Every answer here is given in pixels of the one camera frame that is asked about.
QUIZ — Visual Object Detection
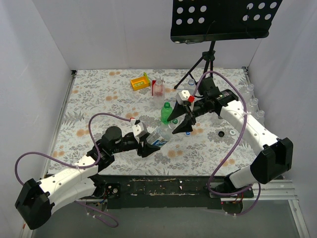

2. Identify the small clear upright bottle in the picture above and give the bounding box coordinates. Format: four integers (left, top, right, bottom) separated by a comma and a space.
211, 113, 223, 125

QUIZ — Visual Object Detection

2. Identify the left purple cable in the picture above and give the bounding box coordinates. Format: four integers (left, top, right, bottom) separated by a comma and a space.
14, 113, 136, 228

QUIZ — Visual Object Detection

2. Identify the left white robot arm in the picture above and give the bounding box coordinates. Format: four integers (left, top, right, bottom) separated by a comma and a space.
15, 125, 160, 230

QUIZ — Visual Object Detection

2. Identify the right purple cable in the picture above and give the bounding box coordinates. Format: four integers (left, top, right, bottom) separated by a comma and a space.
193, 71, 262, 216

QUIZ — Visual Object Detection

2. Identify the green plastic bottle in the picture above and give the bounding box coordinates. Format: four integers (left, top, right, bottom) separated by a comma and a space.
160, 102, 173, 124

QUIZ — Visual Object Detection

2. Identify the red plastic box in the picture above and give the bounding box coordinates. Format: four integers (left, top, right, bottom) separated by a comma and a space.
152, 80, 160, 97

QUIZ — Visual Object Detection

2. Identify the yellow plastic box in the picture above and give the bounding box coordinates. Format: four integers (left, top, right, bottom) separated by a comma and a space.
130, 72, 151, 91

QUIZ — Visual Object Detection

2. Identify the purple cable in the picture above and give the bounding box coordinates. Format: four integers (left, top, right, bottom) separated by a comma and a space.
14, 113, 136, 228
193, 71, 262, 216

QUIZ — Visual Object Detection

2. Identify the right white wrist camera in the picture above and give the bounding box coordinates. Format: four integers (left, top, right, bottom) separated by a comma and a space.
176, 90, 195, 105

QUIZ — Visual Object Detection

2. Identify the clear Pepsi bottle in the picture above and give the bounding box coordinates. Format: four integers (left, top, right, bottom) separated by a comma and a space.
188, 79, 196, 87

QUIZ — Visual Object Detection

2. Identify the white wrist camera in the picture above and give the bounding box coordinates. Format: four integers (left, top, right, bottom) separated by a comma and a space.
176, 90, 195, 105
130, 118, 148, 138

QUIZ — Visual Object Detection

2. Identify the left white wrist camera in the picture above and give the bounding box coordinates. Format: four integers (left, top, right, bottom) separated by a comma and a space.
130, 118, 148, 138

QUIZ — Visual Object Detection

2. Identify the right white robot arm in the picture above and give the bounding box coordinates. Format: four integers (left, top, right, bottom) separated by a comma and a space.
168, 77, 293, 197

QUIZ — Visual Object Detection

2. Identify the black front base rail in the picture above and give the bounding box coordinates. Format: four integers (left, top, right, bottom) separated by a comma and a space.
74, 175, 248, 211

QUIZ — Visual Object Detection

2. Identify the black music stand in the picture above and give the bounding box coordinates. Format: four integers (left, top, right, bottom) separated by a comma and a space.
170, 0, 283, 90

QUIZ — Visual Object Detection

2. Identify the floral tablecloth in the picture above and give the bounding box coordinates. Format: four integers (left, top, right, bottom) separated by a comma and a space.
47, 69, 255, 176

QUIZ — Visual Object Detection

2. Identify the clear bottle blue label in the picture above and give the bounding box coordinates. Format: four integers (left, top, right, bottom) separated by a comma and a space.
147, 123, 176, 147

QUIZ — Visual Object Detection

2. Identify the clear bottle by wall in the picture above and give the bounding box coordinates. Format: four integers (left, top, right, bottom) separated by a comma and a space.
241, 84, 254, 102

